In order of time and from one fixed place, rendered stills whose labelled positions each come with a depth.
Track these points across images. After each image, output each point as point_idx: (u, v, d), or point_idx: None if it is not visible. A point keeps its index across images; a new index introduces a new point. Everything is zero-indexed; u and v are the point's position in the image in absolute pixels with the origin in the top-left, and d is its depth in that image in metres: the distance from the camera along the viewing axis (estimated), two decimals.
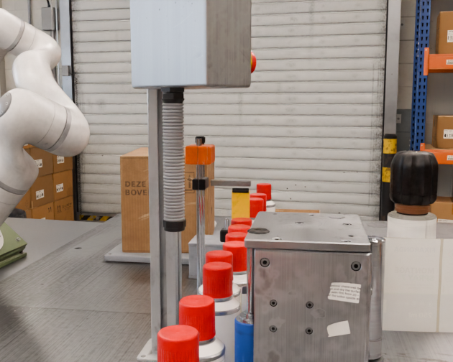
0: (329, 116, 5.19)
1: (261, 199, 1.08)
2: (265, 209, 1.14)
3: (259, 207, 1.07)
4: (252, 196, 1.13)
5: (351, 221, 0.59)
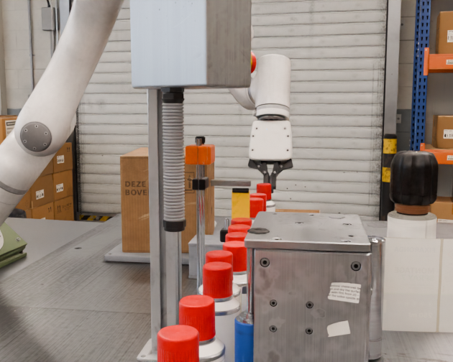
0: (329, 116, 5.19)
1: (261, 199, 1.08)
2: (265, 209, 1.14)
3: (259, 207, 1.07)
4: (252, 196, 1.13)
5: (351, 221, 0.59)
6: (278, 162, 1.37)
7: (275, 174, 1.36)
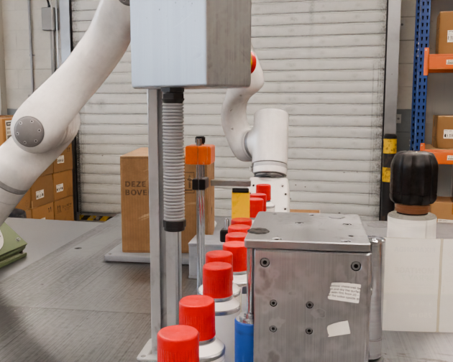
0: (329, 116, 5.19)
1: (261, 199, 1.08)
2: (265, 209, 1.14)
3: (259, 207, 1.07)
4: (252, 196, 1.13)
5: (351, 221, 0.59)
6: None
7: None
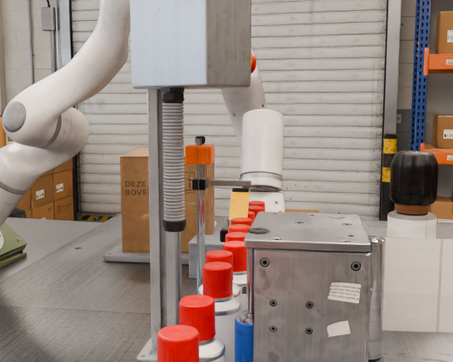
0: (329, 116, 5.19)
1: (251, 212, 0.95)
2: None
3: None
4: None
5: (351, 221, 0.59)
6: None
7: None
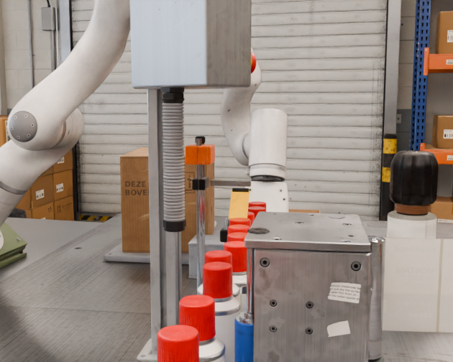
0: (329, 116, 5.19)
1: (250, 213, 0.94)
2: None
3: None
4: (249, 210, 0.98)
5: (351, 221, 0.59)
6: None
7: None
